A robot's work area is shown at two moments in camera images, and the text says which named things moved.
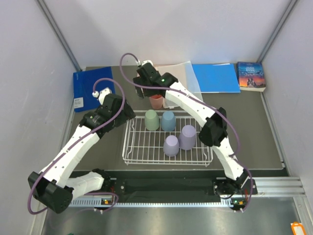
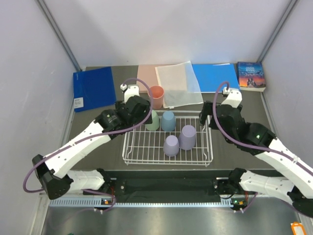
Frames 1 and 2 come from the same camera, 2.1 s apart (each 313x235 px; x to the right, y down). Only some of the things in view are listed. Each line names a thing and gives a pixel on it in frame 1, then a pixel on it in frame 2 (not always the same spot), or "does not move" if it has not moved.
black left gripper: (126, 114) to (145, 114)
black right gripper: (140, 93) to (206, 110)
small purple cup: (170, 147) does not move
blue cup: (168, 121) does not move
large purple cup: (187, 138) does not move
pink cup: (156, 101) does not move
